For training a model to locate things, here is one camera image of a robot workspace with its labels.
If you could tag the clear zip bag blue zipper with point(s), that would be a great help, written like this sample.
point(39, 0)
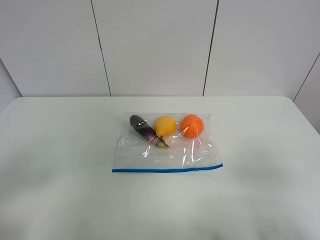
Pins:
point(133, 154)

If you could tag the yellow pear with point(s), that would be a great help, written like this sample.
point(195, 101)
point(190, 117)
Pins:
point(165, 126)

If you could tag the purple eggplant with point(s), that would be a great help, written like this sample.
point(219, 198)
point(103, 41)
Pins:
point(147, 132)

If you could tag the orange fruit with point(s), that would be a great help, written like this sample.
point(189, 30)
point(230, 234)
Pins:
point(191, 126)

